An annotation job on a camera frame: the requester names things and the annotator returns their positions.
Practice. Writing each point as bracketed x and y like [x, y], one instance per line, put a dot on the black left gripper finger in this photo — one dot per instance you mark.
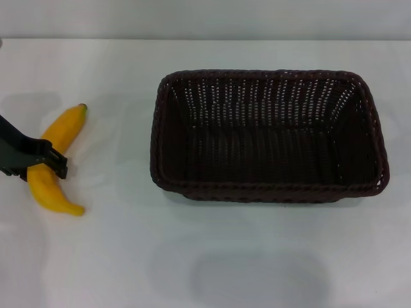
[22, 150]
[13, 173]

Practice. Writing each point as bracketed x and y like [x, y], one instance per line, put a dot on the yellow banana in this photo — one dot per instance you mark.
[45, 189]

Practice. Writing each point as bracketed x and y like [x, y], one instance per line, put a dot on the dark brown woven basket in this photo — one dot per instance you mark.
[266, 154]

